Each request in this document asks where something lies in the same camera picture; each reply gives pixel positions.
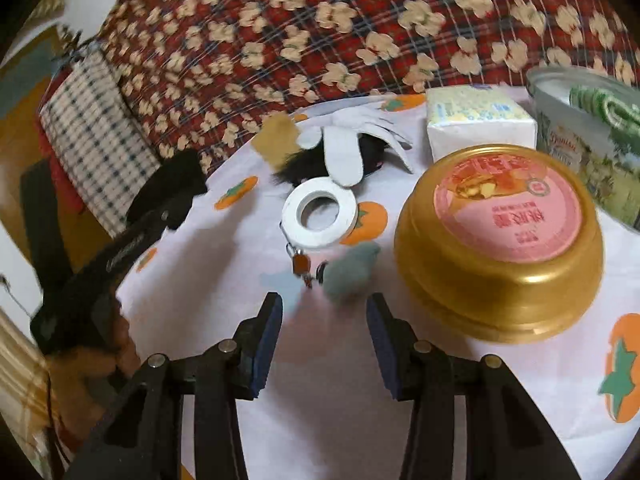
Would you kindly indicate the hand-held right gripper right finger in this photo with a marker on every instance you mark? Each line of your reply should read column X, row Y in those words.
column 385, row 345

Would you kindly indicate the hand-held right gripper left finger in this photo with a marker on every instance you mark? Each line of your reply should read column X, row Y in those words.
column 265, row 345

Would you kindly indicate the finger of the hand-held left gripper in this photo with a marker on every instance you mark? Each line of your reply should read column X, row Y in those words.
column 165, row 210

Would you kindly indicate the black cloth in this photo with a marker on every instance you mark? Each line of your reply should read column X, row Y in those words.
column 177, row 172

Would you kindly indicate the teal soft cloth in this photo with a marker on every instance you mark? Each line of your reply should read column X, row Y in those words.
column 350, row 272

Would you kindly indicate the yellow sponge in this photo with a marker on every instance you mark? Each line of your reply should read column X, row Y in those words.
column 275, row 140

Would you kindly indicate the white tape roll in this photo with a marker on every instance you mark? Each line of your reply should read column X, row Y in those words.
column 345, row 220

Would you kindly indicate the black braided hairpiece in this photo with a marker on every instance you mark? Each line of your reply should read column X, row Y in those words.
column 305, row 162

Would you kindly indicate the white glove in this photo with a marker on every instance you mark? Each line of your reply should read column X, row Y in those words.
column 342, row 155

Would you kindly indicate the round printed metal tin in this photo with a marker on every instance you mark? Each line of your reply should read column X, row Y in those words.
column 575, row 160

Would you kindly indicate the green striped fuzzy sock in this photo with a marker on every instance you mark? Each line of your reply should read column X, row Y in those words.
column 600, row 102

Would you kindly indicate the person's left hand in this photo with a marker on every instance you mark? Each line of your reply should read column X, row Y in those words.
column 87, row 367

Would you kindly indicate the black flat panel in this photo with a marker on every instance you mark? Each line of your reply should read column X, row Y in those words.
column 45, row 220

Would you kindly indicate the small orange padlock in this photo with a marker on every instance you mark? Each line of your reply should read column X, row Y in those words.
column 300, row 262

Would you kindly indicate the checkered cream cloth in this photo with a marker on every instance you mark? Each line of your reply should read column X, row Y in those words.
column 95, row 135

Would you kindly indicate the red quilted jacket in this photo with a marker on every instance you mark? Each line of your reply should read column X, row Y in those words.
column 60, row 180

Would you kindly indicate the beige striped cloth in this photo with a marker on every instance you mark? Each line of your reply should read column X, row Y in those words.
column 20, row 385

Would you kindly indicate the gold round tin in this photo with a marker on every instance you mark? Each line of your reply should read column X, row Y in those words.
column 500, row 260

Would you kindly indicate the wooden door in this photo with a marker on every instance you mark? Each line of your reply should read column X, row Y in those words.
column 20, row 135

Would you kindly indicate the metal coat rack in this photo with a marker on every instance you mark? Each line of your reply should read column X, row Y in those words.
column 75, row 40

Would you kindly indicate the beige fringe valance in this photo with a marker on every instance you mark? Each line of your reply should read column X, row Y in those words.
column 47, row 5

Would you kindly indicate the yellow patterned tissue pack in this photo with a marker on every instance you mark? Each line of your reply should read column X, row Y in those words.
column 475, row 125

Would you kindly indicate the red plaid bear-print blanket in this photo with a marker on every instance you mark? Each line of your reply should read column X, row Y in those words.
column 300, row 10

